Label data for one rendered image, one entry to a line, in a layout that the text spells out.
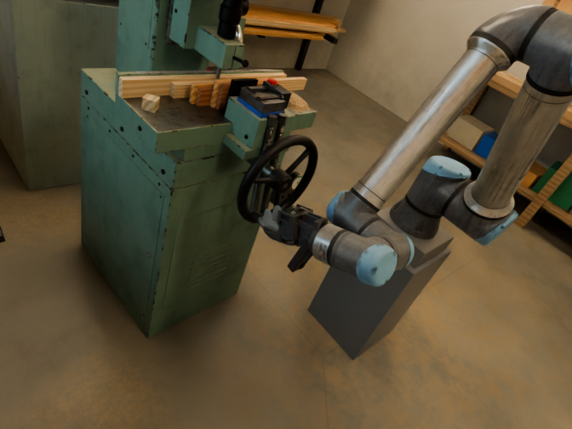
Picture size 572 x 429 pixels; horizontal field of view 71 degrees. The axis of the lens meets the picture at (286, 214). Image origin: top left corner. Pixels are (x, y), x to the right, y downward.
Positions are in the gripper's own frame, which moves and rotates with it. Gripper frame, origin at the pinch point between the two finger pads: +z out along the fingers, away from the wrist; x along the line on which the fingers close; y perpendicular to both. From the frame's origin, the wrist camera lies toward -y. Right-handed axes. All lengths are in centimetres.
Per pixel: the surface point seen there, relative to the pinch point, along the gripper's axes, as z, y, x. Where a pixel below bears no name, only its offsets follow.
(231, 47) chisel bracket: 22.4, 42.2, -8.0
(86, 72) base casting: 71, 32, 12
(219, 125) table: 17.2, 22.8, 0.7
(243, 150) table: 10.1, 17.1, -1.9
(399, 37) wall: 159, 54, -350
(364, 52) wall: 201, 38, -352
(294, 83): 31, 31, -44
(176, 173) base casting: 21.7, 10.4, 11.8
